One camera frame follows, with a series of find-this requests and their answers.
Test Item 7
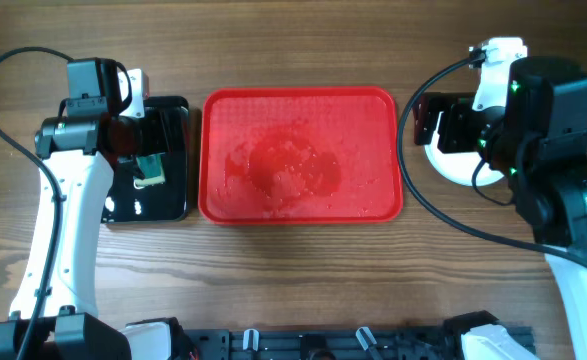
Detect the black rectangular tray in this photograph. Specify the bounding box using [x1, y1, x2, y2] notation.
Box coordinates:
[101, 96, 189, 224]

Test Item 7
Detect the white plate top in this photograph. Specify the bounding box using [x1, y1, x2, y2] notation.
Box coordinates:
[424, 112, 504, 187]

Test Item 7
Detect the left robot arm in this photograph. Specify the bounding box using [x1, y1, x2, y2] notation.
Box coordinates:
[0, 58, 196, 359]

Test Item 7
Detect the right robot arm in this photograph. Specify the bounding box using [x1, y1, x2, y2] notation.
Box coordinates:
[402, 51, 587, 359]

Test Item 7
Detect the left black cable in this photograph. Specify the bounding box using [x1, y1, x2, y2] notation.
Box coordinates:
[0, 46, 74, 360]

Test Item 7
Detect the green yellow sponge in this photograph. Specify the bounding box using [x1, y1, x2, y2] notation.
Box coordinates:
[133, 154, 166, 189]

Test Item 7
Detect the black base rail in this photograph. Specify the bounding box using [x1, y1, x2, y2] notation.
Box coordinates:
[186, 326, 462, 360]

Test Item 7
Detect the red plastic tray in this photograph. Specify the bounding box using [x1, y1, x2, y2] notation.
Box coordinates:
[198, 86, 403, 226]

